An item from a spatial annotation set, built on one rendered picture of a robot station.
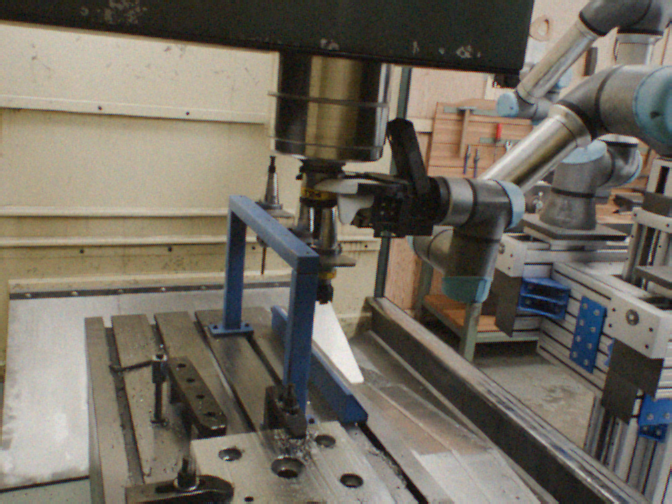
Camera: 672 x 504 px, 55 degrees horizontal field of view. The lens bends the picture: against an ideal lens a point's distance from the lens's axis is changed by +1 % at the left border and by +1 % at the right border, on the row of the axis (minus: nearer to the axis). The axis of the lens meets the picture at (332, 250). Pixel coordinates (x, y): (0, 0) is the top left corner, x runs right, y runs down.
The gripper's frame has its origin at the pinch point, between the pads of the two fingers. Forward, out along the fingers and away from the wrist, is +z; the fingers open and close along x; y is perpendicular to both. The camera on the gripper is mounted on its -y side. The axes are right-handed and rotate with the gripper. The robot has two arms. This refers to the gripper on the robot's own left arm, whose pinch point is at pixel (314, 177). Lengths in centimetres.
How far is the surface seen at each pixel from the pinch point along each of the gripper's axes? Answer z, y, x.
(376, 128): -3.9, -7.8, -7.3
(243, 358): -11, 48, 44
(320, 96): 4.0, -10.6, -6.6
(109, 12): 28.2, -15.4, -10.4
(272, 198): -16, 13, 51
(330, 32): 6.4, -17.3, -12.0
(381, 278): -77, 47, 95
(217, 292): -22, 52, 98
